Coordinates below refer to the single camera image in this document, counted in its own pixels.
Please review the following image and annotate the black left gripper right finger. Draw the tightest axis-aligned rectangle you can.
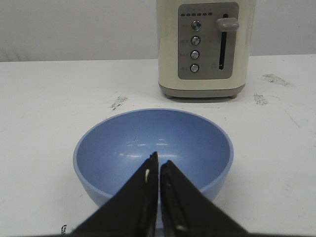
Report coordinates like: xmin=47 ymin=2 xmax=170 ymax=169
xmin=160 ymin=160 xmax=249 ymax=237

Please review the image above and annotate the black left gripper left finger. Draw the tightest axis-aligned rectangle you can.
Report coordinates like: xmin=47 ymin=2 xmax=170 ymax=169
xmin=70 ymin=152 xmax=158 ymax=237

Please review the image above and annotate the blue bowl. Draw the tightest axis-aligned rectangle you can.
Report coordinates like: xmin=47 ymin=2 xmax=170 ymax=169
xmin=73 ymin=109 xmax=234 ymax=216

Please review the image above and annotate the cream two-slot toaster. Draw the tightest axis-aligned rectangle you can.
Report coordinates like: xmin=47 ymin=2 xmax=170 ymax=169
xmin=156 ymin=0 xmax=256 ymax=99

